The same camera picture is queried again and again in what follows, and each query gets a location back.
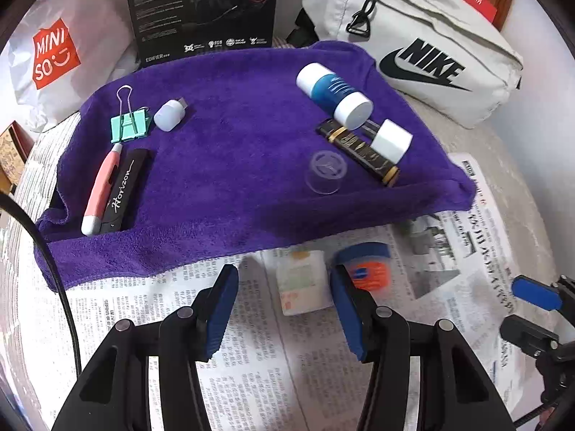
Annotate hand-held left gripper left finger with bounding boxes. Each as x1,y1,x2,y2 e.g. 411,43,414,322
51,265,240,431

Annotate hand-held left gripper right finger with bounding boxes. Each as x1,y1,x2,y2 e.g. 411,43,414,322
330,264,517,431

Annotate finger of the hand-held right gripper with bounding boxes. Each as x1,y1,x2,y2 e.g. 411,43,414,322
500,314,575,407
512,274,575,312

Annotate small blue lid jar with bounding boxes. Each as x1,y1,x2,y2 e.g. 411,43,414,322
337,241,391,295

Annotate black and gold bar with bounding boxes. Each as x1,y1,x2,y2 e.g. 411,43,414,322
316,118,401,187

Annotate black rectangular case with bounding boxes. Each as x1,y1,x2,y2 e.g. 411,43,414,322
96,148,151,234

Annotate pink utility knife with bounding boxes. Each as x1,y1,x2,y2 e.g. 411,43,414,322
81,144,123,237

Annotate white charger plug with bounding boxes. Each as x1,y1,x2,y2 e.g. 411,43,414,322
364,119,413,162

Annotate small white bottle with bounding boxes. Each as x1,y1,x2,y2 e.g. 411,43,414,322
153,96,189,133

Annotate newspaper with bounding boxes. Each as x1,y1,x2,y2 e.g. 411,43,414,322
13,153,562,431

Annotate purple towel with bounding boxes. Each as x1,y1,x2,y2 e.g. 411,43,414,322
33,40,477,290

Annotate green binder clip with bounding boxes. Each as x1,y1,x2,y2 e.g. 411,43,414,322
110,85,151,144

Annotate blue and white bottle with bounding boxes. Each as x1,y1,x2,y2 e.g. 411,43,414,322
295,63,374,129

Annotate brown patterned box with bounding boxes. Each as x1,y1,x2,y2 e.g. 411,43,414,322
0,121,34,189

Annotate grey waist bag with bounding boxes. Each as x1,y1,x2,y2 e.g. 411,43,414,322
287,0,524,129

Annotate black product box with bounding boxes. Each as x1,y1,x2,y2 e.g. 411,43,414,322
123,0,281,69

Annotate white plastic shopping bag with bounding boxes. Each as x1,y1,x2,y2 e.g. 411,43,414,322
6,0,140,133

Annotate black cable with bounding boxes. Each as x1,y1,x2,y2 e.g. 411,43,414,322
512,403,555,431
0,191,82,382

